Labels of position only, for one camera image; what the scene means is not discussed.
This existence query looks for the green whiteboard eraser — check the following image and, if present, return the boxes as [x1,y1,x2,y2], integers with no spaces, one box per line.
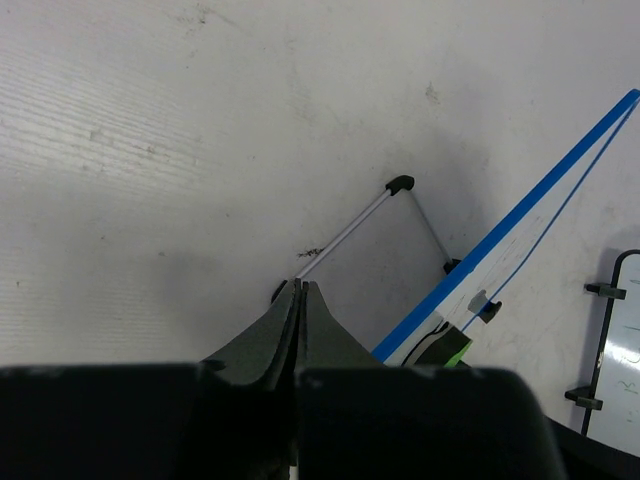
[402,322,472,367]

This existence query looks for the blue framed whiteboard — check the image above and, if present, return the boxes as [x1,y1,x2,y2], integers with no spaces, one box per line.
[372,89,639,365]

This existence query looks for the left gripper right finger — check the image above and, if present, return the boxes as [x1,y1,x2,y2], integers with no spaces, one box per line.
[295,281,383,371]

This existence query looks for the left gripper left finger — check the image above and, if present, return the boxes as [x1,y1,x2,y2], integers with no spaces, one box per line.
[199,279,302,392]

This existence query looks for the black framed whiteboard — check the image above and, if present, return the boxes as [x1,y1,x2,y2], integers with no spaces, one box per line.
[564,250,639,457]

